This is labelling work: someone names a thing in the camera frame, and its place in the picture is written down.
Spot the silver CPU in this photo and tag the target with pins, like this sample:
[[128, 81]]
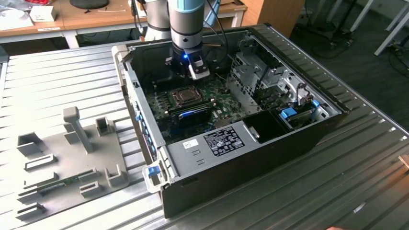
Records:
[[188, 95]]

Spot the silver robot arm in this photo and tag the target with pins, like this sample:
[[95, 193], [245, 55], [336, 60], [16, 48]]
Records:
[[186, 28]]

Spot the CPU socket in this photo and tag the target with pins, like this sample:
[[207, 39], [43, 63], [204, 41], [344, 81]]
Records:
[[179, 104]]

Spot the metal drive cage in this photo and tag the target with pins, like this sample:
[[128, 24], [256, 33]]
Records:
[[245, 72]]

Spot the green motherboard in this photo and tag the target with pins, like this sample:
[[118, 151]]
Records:
[[224, 105]]

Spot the wooden desk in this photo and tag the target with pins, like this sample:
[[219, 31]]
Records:
[[48, 25], [106, 18]]

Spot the wooden cabinet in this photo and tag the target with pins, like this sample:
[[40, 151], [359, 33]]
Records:
[[277, 14]]

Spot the black round object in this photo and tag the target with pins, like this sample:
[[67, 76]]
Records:
[[90, 3]]

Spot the grey power supply unit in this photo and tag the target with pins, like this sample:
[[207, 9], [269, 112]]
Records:
[[188, 159]]

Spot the hard disk in blue carrier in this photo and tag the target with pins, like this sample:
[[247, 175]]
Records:
[[289, 113]]

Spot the blue case latch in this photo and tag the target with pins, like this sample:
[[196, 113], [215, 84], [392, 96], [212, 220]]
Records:
[[154, 170]]

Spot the white cardboard box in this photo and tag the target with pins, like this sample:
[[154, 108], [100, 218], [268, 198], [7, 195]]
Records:
[[43, 14]]

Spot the red packet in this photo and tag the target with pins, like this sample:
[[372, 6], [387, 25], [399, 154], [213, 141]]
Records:
[[38, 2]]

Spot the black open PC case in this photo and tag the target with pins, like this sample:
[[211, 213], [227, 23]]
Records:
[[229, 182]]

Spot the grey parts rack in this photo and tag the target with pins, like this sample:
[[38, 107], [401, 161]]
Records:
[[64, 155]]

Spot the green RAM stick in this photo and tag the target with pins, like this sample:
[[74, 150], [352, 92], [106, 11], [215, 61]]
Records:
[[59, 184]]

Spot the white table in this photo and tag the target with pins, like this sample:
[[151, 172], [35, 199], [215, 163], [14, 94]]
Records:
[[392, 36]]

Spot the wooden block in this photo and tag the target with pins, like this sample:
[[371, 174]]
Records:
[[404, 163]]

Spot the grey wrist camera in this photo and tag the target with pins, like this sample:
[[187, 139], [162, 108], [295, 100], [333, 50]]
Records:
[[199, 69]]

